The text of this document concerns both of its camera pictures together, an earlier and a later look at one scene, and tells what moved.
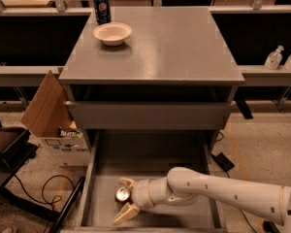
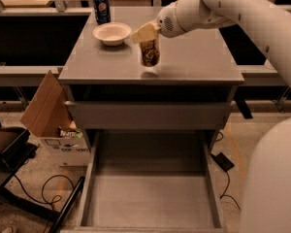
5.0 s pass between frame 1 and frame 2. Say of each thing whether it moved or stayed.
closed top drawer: stayed
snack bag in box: stayed
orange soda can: moved
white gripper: moved
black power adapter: stayed
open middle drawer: stayed
